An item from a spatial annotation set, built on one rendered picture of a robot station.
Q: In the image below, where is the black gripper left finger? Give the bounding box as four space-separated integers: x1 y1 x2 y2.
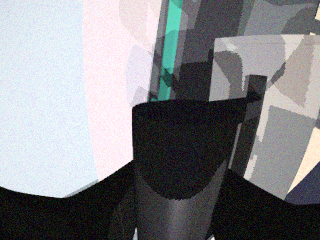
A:
0 160 136 240

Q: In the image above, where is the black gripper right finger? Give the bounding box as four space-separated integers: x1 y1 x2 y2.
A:
211 169 320 240

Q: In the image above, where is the beige square tile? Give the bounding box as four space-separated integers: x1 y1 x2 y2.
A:
285 127 320 205

